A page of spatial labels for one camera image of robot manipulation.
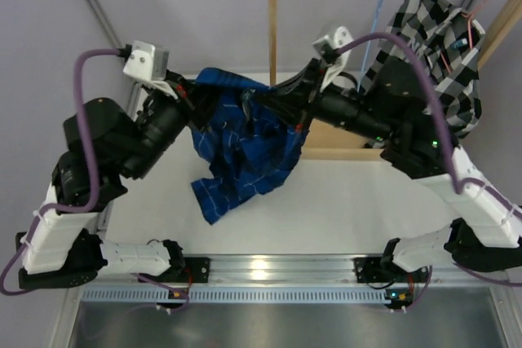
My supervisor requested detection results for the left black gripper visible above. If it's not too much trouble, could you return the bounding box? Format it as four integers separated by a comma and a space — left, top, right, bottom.
121, 68, 226, 178

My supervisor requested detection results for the aluminium mounting rail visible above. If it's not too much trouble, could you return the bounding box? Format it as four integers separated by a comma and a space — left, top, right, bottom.
179, 253, 462, 286

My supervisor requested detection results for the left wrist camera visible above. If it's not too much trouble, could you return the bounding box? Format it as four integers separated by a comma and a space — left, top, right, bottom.
123, 41, 170, 81

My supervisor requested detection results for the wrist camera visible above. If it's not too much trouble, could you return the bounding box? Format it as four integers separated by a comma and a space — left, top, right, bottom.
312, 25, 353, 84
123, 41, 170, 81

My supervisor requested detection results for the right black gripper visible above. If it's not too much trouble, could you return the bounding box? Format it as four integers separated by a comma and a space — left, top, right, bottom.
256, 61, 396, 147

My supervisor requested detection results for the pink wire hanger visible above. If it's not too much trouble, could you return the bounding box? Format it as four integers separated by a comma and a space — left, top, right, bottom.
449, 0, 489, 52

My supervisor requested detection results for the light blue wire hanger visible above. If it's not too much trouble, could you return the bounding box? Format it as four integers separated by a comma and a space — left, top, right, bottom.
356, 0, 384, 92

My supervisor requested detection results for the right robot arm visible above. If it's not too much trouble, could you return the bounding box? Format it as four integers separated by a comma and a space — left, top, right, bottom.
255, 58, 521, 280

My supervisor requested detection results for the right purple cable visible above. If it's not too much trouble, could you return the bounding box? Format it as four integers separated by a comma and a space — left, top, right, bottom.
334, 31, 522, 286

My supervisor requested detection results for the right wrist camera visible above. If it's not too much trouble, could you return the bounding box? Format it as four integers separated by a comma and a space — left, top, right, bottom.
312, 25, 353, 84

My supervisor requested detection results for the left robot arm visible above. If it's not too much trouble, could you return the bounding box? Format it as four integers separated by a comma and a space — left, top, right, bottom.
17, 73, 220, 293

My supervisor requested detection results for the wooden clothes rack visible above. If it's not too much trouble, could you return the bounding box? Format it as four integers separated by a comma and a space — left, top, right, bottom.
276, 0, 521, 166

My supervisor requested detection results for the blue plaid shirt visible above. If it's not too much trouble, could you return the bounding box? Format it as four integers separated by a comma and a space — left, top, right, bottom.
191, 68, 308, 225

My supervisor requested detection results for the black white checked shirt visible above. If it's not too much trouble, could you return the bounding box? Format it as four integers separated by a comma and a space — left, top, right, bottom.
384, 0, 485, 139

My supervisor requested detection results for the perforated cable duct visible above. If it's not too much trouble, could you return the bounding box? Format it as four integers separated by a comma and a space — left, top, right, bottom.
82, 284, 407, 305

